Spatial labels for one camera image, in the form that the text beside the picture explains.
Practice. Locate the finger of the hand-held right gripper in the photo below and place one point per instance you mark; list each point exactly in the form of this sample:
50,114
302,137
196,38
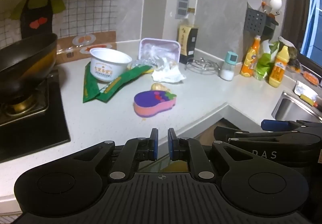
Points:
276,125
226,133

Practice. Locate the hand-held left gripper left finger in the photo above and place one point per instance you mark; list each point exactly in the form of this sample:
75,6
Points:
154,146

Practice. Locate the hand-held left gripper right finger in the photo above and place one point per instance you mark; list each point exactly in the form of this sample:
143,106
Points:
172,146

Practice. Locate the clear plastic bag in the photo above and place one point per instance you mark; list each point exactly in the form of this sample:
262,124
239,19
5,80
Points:
156,52

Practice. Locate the clear plastic container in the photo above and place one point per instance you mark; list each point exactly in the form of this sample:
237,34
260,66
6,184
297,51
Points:
161,44

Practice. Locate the stainless steel sink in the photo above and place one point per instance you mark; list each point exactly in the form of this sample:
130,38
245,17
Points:
289,105

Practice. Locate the purple eggplant-shaped sponge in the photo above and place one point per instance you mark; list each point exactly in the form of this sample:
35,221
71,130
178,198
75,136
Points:
151,103

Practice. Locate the white packet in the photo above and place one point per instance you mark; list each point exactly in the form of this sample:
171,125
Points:
303,89

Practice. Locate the yellow squeeze bottle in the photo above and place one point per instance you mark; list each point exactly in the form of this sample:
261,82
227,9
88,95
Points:
278,70

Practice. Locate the orange packet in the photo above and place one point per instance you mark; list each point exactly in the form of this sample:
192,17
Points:
310,78

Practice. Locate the ginger piece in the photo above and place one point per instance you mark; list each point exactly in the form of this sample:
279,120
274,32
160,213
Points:
158,87

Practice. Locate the green and white bag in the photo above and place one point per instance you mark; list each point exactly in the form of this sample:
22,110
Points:
264,63

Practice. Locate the salt shaker with teal lid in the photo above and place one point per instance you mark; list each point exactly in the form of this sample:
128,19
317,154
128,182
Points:
227,68

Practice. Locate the orange juice bottle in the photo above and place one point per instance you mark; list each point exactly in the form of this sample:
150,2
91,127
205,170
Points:
250,60

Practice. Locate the green snack wrapper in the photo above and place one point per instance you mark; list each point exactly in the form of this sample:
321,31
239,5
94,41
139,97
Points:
89,85
120,83

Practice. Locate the dark crumpled bag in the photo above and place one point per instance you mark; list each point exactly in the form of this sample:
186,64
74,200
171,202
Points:
293,55

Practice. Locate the white crumpled tissue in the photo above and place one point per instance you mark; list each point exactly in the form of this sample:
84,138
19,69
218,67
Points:
167,73

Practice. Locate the tan food scrap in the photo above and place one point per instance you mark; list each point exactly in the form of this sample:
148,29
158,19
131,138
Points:
172,63

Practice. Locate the white instant noodle bowl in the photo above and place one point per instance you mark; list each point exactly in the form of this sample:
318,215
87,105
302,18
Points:
108,63

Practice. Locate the grey perforated utensil holder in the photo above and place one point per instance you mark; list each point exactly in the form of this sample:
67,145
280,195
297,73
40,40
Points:
254,22

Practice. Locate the black gas stove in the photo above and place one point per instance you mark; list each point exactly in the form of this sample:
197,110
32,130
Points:
37,123

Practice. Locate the white round ladle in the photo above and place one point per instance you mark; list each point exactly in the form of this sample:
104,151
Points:
276,2

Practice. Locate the white rice paddle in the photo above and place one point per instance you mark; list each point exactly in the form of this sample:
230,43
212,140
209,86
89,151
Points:
254,0

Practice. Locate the black frying pan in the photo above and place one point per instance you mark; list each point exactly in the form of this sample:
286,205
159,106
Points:
22,58

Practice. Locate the black wall holder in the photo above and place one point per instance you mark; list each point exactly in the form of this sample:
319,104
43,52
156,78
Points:
271,25

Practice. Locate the dark window frame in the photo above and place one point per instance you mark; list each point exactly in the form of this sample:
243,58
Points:
296,0

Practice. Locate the cartoon wall poster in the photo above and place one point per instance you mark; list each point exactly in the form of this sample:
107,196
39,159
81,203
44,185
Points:
37,12

